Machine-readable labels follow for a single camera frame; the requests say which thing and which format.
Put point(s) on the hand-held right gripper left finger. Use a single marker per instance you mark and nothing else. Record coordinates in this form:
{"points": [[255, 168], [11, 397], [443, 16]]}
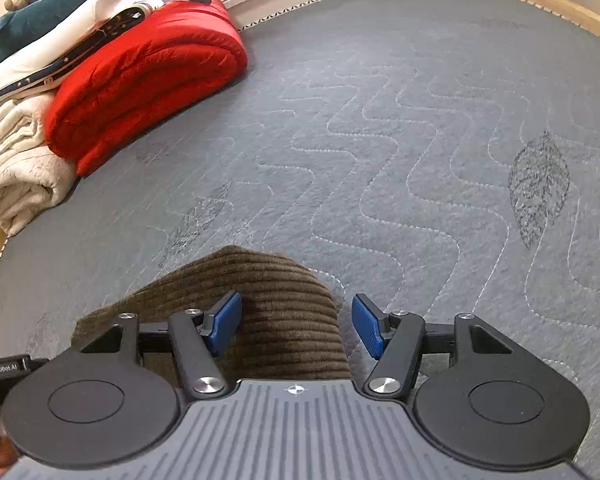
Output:
{"points": [[226, 322]]}

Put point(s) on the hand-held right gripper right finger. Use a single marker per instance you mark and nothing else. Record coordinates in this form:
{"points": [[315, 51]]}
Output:
{"points": [[369, 325]]}

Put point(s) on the grey quilted mattress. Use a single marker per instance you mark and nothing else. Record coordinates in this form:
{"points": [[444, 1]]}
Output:
{"points": [[405, 160]]}

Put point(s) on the cream folded blanket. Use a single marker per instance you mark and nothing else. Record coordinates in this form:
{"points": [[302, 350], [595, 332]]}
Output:
{"points": [[20, 175]]}

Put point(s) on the brown plush toy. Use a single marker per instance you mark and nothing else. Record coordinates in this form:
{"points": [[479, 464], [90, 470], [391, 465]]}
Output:
{"points": [[25, 0]]}

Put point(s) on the red folded blanket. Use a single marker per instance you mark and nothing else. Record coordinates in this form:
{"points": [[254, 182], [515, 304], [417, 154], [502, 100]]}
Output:
{"points": [[145, 80]]}

